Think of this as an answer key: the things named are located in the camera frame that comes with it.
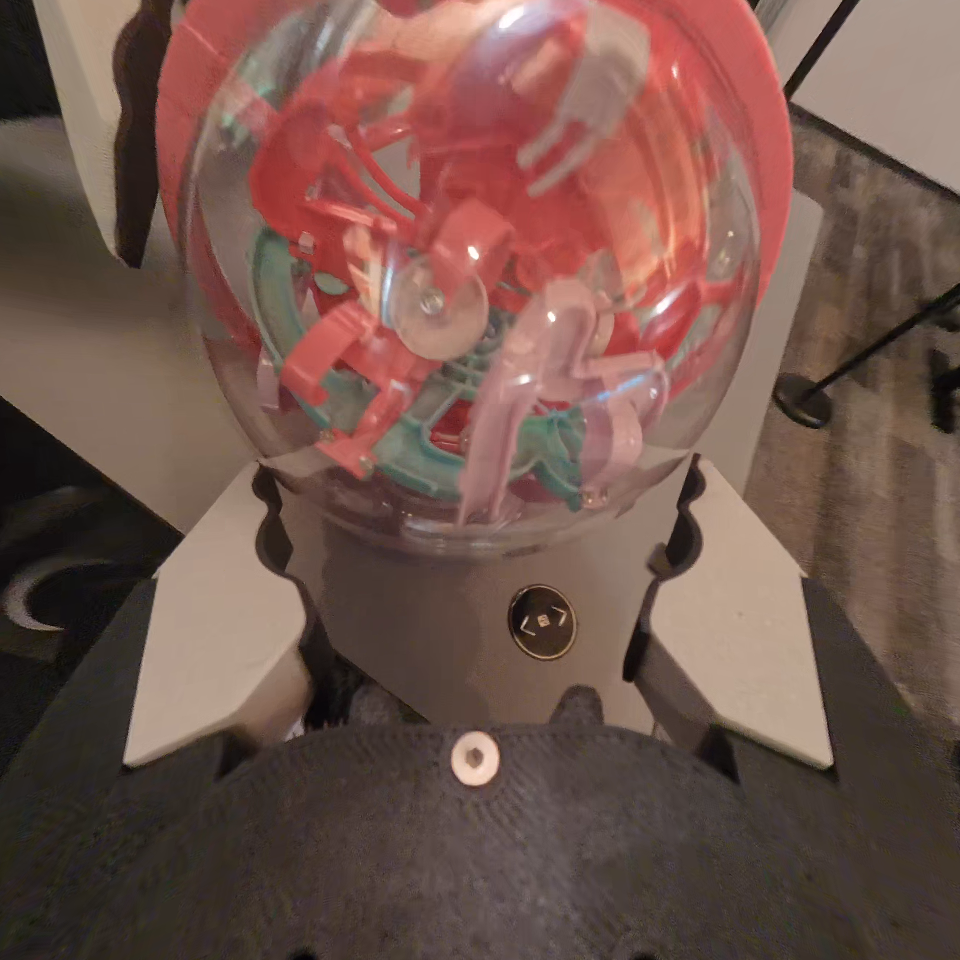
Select black stanchion post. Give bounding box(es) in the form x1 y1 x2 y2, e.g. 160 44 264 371
782 0 882 100
774 283 960 430

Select dark printed cloth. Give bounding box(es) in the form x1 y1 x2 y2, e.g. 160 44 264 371
0 397 181 751

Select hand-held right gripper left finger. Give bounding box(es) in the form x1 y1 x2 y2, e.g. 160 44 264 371
122 459 339 768

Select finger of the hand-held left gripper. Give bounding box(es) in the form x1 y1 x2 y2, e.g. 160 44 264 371
31 0 175 269

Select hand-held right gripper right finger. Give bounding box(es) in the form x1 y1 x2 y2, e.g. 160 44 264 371
622 456 836 771

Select round black table button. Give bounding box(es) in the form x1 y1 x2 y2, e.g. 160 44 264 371
507 583 579 661

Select clear maze ball red tracks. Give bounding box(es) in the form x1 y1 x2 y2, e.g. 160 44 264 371
153 0 795 560

